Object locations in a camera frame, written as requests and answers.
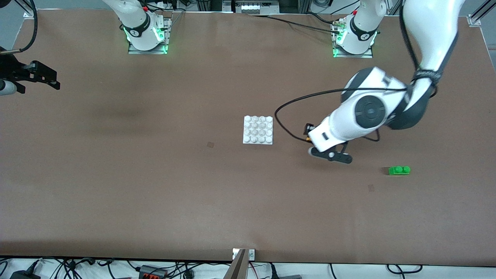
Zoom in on black cable on table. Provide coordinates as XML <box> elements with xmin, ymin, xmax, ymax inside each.
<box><xmin>248</xmin><ymin>13</ymin><xmax>344</xmax><ymax>35</ymax></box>

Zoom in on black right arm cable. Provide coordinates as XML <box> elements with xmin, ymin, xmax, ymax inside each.
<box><xmin>0</xmin><ymin>0</ymin><xmax>38</xmax><ymax>54</ymax></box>

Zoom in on silver table edge bracket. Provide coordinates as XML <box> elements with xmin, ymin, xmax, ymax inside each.
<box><xmin>232</xmin><ymin>248</ymin><xmax>256</xmax><ymax>261</ymax></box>

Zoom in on black power adapter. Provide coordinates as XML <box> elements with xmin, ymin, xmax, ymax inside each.
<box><xmin>10</xmin><ymin>270</ymin><xmax>41</xmax><ymax>279</ymax></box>

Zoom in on white studded base plate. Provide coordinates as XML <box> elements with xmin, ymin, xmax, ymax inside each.
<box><xmin>243</xmin><ymin>115</ymin><xmax>274</xmax><ymax>145</ymax></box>

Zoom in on white power strip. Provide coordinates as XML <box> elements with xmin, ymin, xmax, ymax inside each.
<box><xmin>234</xmin><ymin>2</ymin><xmax>270</xmax><ymax>14</ymax></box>

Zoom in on brown wooden post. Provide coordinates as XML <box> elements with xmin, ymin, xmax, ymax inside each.
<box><xmin>224</xmin><ymin>249</ymin><xmax>248</xmax><ymax>279</ymax></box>

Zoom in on black adapter with orange clips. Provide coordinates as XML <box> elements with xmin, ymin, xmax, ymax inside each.
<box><xmin>139</xmin><ymin>265</ymin><xmax>168</xmax><ymax>279</ymax></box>

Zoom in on black looped floor cable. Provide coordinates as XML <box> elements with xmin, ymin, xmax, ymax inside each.
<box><xmin>386</xmin><ymin>264</ymin><xmax>423</xmax><ymax>274</ymax></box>

